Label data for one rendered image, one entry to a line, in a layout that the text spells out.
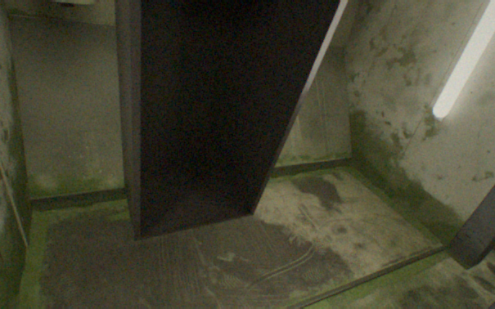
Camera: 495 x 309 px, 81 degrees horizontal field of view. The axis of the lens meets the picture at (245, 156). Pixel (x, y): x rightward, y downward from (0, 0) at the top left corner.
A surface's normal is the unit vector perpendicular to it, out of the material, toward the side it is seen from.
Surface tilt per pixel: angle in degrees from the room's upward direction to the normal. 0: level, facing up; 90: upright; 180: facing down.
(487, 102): 90
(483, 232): 90
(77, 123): 57
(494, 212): 90
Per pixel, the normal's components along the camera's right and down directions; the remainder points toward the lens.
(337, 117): 0.44, -0.01
